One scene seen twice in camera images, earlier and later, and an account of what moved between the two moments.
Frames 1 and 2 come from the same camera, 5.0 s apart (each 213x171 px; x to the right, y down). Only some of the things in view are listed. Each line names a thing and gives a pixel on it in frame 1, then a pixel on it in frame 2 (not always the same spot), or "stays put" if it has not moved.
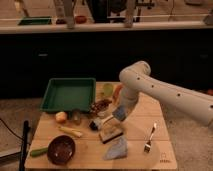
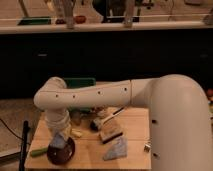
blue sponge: x=120 y=113 to x=58 y=141
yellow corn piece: x=71 y=131 stays put
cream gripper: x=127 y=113 to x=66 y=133
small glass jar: x=76 y=116 stays put
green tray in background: x=35 y=20 stays put
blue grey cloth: x=118 y=150 stays put
